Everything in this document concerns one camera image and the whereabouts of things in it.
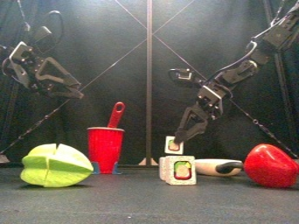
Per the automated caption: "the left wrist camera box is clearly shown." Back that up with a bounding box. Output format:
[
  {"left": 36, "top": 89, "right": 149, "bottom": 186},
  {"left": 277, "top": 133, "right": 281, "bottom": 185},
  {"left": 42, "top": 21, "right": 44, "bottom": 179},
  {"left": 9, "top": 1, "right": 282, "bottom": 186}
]
[{"left": 32, "top": 25, "right": 54, "bottom": 46}]

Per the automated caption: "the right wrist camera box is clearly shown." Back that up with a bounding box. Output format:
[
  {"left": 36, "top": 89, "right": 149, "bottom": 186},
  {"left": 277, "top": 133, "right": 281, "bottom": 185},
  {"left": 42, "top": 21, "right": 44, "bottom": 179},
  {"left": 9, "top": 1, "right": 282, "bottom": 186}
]
[{"left": 168, "top": 67, "right": 206, "bottom": 89}]

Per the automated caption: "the vertical metal frame pole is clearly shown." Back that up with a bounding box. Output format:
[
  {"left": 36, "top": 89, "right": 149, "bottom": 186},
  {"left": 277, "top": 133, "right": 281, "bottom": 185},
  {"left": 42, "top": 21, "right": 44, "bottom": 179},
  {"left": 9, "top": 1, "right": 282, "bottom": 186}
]
[{"left": 137, "top": 0, "right": 160, "bottom": 167}]

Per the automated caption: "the white frame foot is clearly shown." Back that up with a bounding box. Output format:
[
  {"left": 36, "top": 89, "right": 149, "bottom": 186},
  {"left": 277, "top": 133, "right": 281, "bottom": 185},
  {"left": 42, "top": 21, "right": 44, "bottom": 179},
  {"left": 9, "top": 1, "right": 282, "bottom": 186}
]
[{"left": 0, "top": 153, "right": 12, "bottom": 165}]

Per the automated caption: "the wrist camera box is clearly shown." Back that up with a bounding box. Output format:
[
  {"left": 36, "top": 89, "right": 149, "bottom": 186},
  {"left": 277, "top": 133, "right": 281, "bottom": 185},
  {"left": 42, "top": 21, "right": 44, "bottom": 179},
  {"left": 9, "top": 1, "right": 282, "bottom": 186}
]
[
  {"left": 168, "top": 67, "right": 206, "bottom": 89},
  {"left": 32, "top": 25, "right": 54, "bottom": 46}
]

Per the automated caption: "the red ribbed plastic cup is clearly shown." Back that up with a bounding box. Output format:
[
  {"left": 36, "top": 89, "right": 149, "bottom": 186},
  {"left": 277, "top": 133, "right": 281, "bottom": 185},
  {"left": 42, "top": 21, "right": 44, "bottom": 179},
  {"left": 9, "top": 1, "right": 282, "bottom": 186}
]
[{"left": 86, "top": 126, "right": 126, "bottom": 175}]

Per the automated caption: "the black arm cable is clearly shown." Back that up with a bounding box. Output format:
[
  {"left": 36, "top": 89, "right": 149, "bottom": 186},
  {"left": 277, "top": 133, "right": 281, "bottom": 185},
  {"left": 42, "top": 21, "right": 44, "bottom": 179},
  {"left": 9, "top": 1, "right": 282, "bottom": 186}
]
[
  {"left": 209, "top": 40, "right": 273, "bottom": 84},
  {"left": 38, "top": 10, "right": 65, "bottom": 47}
]

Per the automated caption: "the blue cup holder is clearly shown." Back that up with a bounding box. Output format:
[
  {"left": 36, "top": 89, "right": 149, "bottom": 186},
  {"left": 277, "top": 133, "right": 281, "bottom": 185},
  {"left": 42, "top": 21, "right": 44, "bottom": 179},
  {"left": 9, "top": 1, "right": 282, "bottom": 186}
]
[{"left": 90, "top": 161, "right": 122, "bottom": 176}]

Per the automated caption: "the white toy sushi piece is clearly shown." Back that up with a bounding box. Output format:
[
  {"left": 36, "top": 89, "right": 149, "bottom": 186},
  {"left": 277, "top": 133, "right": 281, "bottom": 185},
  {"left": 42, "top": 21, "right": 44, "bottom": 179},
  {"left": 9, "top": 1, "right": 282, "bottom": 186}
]
[{"left": 157, "top": 156, "right": 168, "bottom": 181}]

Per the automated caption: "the white pan with black handle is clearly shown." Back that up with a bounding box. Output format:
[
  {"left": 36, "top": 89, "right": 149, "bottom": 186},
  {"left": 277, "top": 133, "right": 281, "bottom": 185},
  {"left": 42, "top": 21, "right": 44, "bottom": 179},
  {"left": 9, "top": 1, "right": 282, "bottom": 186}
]
[{"left": 193, "top": 157, "right": 244, "bottom": 178}]

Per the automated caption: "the red toy pepper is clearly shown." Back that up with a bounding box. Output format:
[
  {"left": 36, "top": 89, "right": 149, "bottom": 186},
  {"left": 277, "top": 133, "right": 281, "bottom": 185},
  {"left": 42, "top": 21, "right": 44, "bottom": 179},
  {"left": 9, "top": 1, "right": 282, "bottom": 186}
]
[{"left": 242, "top": 143, "right": 299, "bottom": 189}]

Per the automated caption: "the green toy starfruit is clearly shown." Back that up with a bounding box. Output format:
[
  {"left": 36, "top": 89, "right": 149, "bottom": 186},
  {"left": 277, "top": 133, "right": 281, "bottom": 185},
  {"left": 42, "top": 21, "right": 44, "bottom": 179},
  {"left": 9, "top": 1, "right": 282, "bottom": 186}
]
[{"left": 20, "top": 143, "right": 94, "bottom": 188}]

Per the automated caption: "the red plastic utensil handle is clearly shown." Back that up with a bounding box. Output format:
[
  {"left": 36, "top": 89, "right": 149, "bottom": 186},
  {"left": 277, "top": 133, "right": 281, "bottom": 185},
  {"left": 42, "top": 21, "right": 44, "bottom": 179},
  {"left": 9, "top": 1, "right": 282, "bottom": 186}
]
[{"left": 106, "top": 101, "right": 126, "bottom": 130}]

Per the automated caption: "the diagonal brace wire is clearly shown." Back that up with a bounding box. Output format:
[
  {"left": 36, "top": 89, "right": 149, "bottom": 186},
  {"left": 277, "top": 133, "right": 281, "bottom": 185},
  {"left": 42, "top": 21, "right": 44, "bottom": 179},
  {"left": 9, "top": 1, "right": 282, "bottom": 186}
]
[
  {"left": 0, "top": 0, "right": 196, "bottom": 154},
  {"left": 114, "top": 0, "right": 299, "bottom": 160}
]

